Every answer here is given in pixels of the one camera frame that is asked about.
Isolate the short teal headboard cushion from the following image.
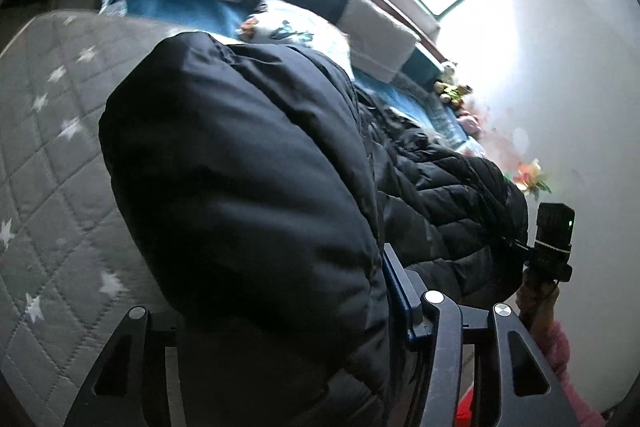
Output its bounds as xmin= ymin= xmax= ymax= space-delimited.
xmin=402 ymin=44 xmax=451 ymax=90

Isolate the grey star quilted blanket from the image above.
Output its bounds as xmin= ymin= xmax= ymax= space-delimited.
xmin=0 ymin=9 xmax=241 ymax=427

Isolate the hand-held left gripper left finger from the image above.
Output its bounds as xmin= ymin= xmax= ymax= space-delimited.
xmin=65 ymin=306 xmax=186 ymax=427

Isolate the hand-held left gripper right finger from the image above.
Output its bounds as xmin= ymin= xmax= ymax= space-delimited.
xmin=381 ymin=243 xmax=581 ymax=427

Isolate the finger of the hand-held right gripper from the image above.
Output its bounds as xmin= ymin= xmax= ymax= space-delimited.
xmin=500 ymin=234 xmax=532 ymax=255

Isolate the person's right hand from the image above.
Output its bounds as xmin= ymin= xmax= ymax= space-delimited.
xmin=516 ymin=279 xmax=558 ymax=338

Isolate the orange flower toy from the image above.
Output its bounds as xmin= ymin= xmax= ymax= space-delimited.
xmin=505 ymin=158 xmax=552 ymax=202

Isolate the small butterfly print pillow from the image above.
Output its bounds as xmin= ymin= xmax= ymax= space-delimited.
xmin=235 ymin=0 xmax=353 ymax=68

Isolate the row of colourful plush toys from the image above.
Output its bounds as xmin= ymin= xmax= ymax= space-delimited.
xmin=434 ymin=59 xmax=485 ymax=142

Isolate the red object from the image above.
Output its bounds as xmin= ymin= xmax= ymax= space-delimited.
xmin=452 ymin=384 xmax=476 ymax=427

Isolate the grey headboard cushion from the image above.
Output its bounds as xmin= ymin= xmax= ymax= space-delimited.
xmin=337 ymin=0 xmax=423 ymax=84

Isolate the black puffer jacket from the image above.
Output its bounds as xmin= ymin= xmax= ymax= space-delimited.
xmin=98 ymin=32 xmax=530 ymax=427

